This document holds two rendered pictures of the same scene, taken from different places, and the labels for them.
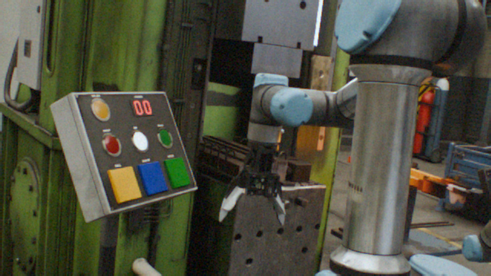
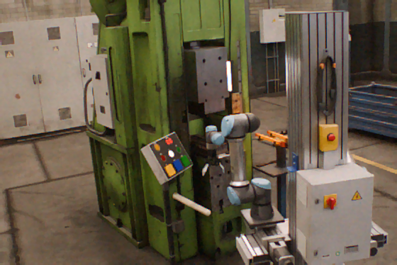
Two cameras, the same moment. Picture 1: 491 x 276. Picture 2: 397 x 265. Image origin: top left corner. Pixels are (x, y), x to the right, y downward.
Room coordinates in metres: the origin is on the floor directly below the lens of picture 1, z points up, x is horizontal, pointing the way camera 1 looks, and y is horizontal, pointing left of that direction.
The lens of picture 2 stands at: (-1.84, -0.09, 2.08)
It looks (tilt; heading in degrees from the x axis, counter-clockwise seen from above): 16 degrees down; 2
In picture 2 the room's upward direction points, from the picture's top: 4 degrees counter-clockwise
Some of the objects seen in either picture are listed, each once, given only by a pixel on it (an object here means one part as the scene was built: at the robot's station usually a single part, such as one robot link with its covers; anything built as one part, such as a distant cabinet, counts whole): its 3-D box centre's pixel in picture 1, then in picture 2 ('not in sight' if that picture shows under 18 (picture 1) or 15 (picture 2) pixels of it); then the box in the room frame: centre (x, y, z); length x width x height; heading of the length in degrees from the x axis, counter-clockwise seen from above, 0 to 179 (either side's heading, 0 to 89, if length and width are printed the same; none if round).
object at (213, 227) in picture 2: not in sight; (211, 220); (1.92, 0.00, 0.23); 0.55 x 0.37 x 0.47; 37
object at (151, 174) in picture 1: (151, 179); (177, 165); (1.25, 0.20, 1.01); 0.07 x 0.05 x 0.07; 152
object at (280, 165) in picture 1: (227, 157); (202, 144); (1.88, 0.04, 0.96); 0.42 x 0.20 x 0.09; 37
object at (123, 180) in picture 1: (123, 185); (169, 170); (1.16, 0.25, 1.01); 0.07 x 0.05 x 0.07; 152
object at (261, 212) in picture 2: not in sight; (261, 207); (0.77, -0.34, 0.87); 0.15 x 0.15 x 0.10
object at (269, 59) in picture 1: (239, 56); (199, 103); (1.88, 0.04, 1.32); 0.42 x 0.20 x 0.10; 37
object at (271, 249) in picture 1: (229, 225); (208, 172); (1.92, 0.00, 0.69); 0.56 x 0.38 x 0.45; 37
